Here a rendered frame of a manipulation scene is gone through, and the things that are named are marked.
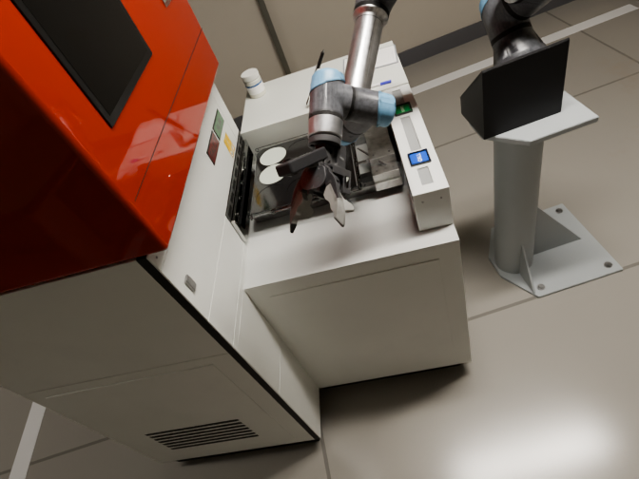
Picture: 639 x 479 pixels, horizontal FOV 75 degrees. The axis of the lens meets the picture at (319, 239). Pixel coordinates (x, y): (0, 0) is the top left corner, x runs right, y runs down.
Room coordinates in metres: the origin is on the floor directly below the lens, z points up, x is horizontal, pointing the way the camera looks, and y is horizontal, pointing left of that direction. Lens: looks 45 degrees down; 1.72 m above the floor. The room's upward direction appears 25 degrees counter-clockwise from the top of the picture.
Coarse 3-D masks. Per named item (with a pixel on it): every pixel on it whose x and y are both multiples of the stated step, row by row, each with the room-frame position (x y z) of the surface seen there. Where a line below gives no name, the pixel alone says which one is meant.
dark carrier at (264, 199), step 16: (288, 144) 1.33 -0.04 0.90; (304, 144) 1.29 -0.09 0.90; (352, 160) 1.09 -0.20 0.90; (256, 176) 1.24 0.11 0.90; (352, 176) 1.01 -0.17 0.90; (256, 192) 1.15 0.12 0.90; (272, 192) 1.11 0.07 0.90; (288, 192) 1.08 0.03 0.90; (256, 208) 1.07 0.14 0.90; (272, 208) 1.04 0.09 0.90
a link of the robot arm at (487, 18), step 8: (480, 0) 1.21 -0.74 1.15; (488, 0) 1.18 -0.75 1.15; (496, 0) 1.15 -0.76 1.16; (480, 8) 1.20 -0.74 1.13; (488, 8) 1.17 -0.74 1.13; (496, 8) 1.14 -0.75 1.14; (504, 8) 1.11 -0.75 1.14; (480, 16) 1.20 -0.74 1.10; (488, 16) 1.16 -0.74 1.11; (496, 16) 1.13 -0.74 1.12; (504, 16) 1.11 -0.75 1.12; (512, 16) 1.09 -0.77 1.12; (520, 16) 1.08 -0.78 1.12; (488, 24) 1.16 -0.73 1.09; (496, 24) 1.13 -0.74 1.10; (504, 24) 1.11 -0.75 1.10; (512, 24) 1.09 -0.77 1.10; (488, 32) 1.15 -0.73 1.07; (496, 32) 1.12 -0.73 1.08
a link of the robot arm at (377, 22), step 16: (368, 0) 1.12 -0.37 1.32; (384, 0) 1.11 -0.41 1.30; (368, 16) 1.10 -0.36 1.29; (384, 16) 1.10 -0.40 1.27; (368, 32) 1.06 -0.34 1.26; (352, 48) 1.06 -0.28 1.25; (368, 48) 1.03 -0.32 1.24; (352, 64) 1.02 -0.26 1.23; (368, 64) 1.00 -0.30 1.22; (352, 80) 0.98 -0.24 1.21; (368, 80) 0.98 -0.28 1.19
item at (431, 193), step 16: (400, 96) 1.22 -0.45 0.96; (416, 112) 1.09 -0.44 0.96; (400, 128) 1.05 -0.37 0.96; (416, 128) 1.01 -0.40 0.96; (400, 144) 0.98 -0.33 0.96; (416, 144) 0.95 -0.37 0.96; (432, 144) 0.92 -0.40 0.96; (432, 160) 0.86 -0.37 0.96; (416, 176) 0.82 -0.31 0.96; (432, 176) 0.80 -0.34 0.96; (416, 192) 0.77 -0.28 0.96; (432, 192) 0.75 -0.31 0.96; (448, 192) 0.74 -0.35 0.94; (416, 208) 0.76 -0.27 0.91; (432, 208) 0.75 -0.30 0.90; (448, 208) 0.74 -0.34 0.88; (432, 224) 0.75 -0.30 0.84
